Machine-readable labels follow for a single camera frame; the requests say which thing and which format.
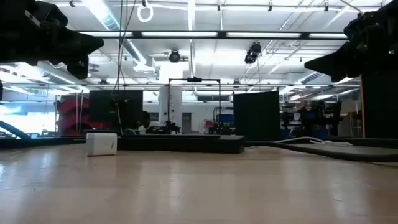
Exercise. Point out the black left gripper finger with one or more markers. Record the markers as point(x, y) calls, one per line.
point(79, 67)
point(85, 45)

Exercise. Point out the white USB charger block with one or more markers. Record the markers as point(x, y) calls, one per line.
point(101, 144)

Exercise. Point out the red shelf rack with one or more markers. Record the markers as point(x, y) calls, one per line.
point(70, 107)

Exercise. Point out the distant robot workstation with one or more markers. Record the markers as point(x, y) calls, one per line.
point(311, 116)

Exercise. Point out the black standing panel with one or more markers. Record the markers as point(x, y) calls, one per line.
point(102, 109)
point(256, 115)

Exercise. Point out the black ceiling spotlight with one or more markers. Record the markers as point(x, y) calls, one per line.
point(174, 56)
point(252, 53)

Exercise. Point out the person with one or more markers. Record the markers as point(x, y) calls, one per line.
point(145, 123)

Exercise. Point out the black bar with light panels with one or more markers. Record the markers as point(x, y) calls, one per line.
point(180, 34)

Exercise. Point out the blue crate on stand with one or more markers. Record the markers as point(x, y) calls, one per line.
point(225, 119)

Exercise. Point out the black power strip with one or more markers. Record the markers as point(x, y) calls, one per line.
point(180, 144)

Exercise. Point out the silver ceiling air duct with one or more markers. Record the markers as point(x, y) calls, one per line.
point(109, 21)

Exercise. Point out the black aluminium table frame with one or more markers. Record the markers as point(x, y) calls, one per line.
point(46, 142)

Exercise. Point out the black tube frame stand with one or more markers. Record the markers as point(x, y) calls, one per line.
point(194, 80)

